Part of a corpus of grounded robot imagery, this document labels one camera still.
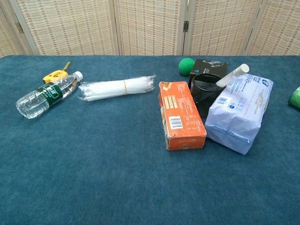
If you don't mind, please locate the white plastic tube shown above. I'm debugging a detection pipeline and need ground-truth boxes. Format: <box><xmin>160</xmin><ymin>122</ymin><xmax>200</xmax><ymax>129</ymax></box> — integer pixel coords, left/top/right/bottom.
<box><xmin>215</xmin><ymin>63</ymin><xmax>250</xmax><ymax>88</ymax></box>

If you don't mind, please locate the orange cardboard box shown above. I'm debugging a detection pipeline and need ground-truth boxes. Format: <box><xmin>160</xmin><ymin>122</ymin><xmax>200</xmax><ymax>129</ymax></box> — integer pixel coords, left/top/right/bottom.
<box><xmin>158</xmin><ymin>80</ymin><xmax>207</xmax><ymax>151</ymax></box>

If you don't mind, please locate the bundle of white plastic straws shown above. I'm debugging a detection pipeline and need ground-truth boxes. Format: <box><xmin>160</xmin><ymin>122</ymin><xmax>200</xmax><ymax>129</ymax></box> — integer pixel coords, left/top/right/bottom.
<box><xmin>77</xmin><ymin>74</ymin><xmax>157</xmax><ymax>102</ymax></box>

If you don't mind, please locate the black mesh pen holder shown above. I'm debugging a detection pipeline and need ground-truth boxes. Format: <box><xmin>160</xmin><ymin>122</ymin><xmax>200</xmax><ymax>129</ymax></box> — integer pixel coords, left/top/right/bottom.
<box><xmin>190</xmin><ymin>73</ymin><xmax>227</xmax><ymax>118</ymax></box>

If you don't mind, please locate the green ball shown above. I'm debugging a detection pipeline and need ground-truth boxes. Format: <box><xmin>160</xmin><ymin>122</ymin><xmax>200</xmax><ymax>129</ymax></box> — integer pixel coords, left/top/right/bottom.
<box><xmin>178</xmin><ymin>57</ymin><xmax>195</xmax><ymax>76</ymax></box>

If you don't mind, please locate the blue tablecloth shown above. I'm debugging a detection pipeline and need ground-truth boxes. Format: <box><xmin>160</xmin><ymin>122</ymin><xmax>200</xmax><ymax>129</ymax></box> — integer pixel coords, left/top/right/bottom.
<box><xmin>0</xmin><ymin>55</ymin><xmax>300</xmax><ymax>225</ymax></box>

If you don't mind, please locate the black cardboard box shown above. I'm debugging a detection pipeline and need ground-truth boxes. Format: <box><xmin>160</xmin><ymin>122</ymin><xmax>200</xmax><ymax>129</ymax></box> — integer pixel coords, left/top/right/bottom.
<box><xmin>188</xmin><ymin>59</ymin><xmax>228</xmax><ymax>89</ymax></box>

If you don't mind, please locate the pale blue tissue pack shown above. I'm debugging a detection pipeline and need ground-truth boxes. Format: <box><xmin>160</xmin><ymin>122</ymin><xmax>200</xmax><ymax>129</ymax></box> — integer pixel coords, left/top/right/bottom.
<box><xmin>204</xmin><ymin>72</ymin><xmax>274</xmax><ymax>155</ymax></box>

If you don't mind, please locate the yellow tape measure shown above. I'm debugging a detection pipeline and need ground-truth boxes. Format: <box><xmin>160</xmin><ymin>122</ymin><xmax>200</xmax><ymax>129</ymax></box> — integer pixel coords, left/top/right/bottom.
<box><xmin>43</xmin><ymin>61</ymin><xmax>71</xmax><ymax>84</ymax></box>

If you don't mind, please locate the clear water bottle green label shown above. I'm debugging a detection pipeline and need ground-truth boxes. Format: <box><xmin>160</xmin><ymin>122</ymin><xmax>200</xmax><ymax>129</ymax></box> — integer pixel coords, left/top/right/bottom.
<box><xmin>15</xmin><ymin>71</ymin><xmax>84</xmax><ymax>120</ymax></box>

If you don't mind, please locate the woven folding screen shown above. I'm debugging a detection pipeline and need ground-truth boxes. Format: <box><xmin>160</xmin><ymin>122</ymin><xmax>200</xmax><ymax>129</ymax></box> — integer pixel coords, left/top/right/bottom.
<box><xmin>0</xmin><ymin>0</ymin><xmax>300</xmax><ymax>56</ymax></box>

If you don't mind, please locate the green plastic object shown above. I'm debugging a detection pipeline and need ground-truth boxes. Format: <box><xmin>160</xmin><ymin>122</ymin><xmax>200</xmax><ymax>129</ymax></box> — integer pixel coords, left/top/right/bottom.
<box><xmin>288</xmin><ymin>86</ymin><xmax>300</xmax><ymax>106</ymax></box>

